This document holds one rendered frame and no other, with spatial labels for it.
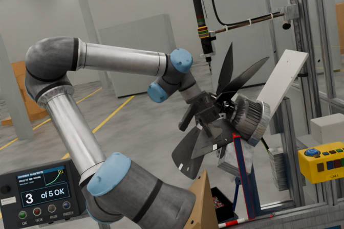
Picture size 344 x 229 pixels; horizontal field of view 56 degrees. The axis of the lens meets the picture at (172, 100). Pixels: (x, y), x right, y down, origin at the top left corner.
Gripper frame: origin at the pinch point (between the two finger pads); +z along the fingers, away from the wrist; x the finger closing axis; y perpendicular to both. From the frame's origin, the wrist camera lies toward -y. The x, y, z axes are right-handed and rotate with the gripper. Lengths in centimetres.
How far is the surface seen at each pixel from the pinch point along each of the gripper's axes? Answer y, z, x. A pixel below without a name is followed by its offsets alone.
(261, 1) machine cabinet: 202, 8, 543
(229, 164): 1.0, 15.9, 8.5
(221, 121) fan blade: 7.3, -0.1, 15.9
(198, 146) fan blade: -6.2, 0.7, 5.0
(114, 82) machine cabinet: -179, 19, 771
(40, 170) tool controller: -54, -28, -18
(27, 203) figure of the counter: -63, -21, -21
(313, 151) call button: 29.2, 14.6, -15.7
